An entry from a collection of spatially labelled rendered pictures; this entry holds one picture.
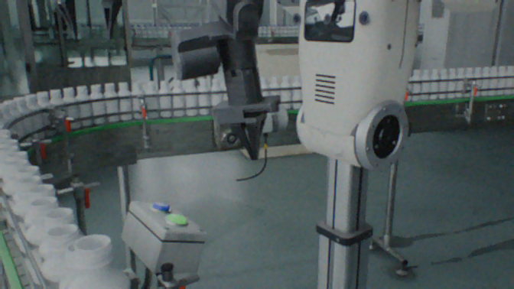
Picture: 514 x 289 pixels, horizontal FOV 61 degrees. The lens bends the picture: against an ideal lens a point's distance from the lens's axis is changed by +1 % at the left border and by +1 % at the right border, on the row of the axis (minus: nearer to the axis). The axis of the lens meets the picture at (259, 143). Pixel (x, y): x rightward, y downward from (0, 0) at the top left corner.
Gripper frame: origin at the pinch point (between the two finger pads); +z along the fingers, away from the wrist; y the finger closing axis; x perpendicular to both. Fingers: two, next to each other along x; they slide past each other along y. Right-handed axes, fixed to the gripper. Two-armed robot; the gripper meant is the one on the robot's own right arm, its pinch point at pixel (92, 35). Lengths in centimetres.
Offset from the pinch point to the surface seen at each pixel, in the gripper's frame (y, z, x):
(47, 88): -75, 75, -455
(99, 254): 15, 20, 46
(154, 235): 2.4, 29.0, 30.3
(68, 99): -16, 28, -94
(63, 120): -10, 33, -80
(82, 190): 4.2, 32.3, -3.4
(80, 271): 17, 22, 45
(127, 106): -40, 34, -97
